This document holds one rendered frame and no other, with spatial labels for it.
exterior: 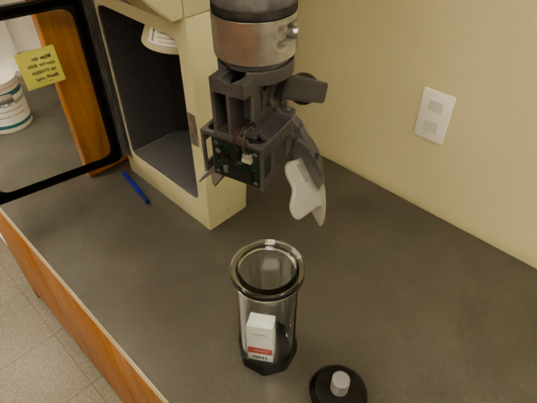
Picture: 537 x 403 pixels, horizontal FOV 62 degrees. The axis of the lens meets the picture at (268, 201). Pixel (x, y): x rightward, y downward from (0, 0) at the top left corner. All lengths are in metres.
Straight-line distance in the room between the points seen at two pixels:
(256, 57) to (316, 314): 0.59
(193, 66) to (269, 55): 0.41
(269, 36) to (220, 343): 0.59
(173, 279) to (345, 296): 0.35
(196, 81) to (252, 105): 0.41
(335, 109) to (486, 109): 0.38
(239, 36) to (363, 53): 0.72
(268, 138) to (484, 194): 0.72
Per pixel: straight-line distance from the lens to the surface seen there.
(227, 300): 0.90
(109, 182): 1.21
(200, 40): 0.80
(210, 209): 0.99
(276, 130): 0.44
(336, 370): 0.78
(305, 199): 0.49
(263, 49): 0.39
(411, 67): 1.03
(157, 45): 0.90
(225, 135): 0.43
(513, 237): 1.11
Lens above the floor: 1.66
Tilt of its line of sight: 42 degrees down
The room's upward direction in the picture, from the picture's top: straight up
